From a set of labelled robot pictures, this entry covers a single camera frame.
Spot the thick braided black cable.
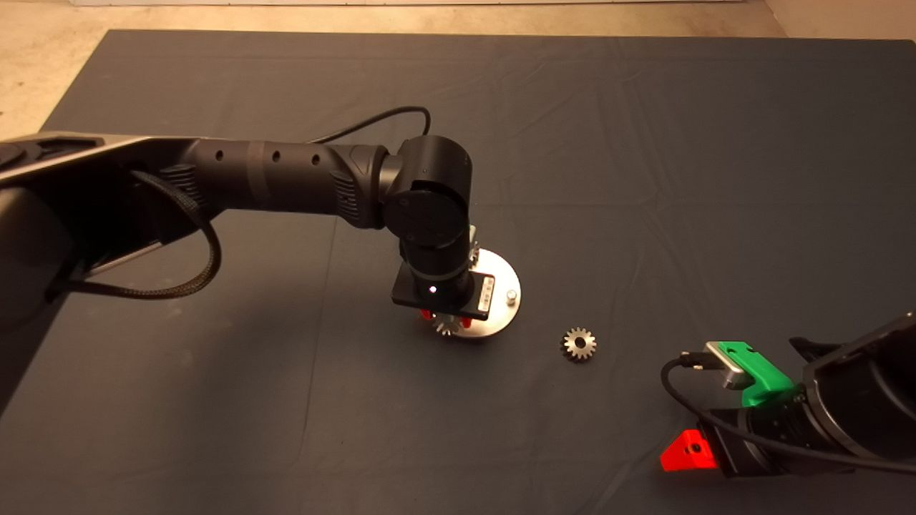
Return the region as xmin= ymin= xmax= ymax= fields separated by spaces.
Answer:
xmin=47 ymin=170 xmax=223 ymax=300

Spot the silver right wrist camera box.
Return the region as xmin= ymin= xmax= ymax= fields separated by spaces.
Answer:
xmin=703 ymin=341 xmax=758 ymax=391

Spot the dark grey table cloth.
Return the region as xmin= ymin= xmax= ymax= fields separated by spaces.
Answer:
xmin=0 ymin=29 xmax=916 ymax=515

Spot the thin black left camera cable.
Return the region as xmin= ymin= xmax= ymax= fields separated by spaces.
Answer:
xmin=311 ymin=106 xmax=432 ymax=144

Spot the green right camera mount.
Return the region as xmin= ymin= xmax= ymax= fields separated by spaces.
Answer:
xmin=719 ymin=341 xmax=796 ymax=408

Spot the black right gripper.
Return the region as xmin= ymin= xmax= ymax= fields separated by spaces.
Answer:
xmin=659 ymin=411 xmax=765 ymax=479

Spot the round metal carrier plate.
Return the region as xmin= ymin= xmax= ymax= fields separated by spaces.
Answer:
xmin=449 ymin=248 xmax=522 ymax=339

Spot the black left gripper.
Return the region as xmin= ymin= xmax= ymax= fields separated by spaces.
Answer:
xmin=391 ymin=263 xmax=496 ymax=329

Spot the thin black camera cable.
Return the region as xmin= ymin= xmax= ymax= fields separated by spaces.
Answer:
xmin=311 ymin=106 xmax=432 ymax=144
xmin=659 ymin=350 xmax=916 ymax=474

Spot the thin black right camera cable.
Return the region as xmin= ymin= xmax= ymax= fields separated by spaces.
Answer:
xmin=659 ymin=350 xmax=916 ymax=474

